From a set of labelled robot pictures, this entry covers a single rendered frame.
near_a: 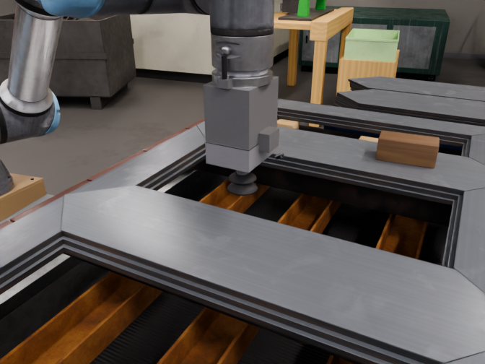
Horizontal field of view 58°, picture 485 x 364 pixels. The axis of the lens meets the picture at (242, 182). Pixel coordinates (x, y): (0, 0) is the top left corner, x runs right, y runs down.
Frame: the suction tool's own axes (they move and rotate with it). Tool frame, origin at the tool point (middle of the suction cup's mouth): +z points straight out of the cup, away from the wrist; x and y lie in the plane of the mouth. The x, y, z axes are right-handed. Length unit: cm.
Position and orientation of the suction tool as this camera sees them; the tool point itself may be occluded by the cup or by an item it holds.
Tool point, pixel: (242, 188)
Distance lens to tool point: 60.9
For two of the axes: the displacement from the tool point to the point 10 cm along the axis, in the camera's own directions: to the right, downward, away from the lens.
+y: 4.7, -3.9, 7.9
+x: -8.8, -2.1, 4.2
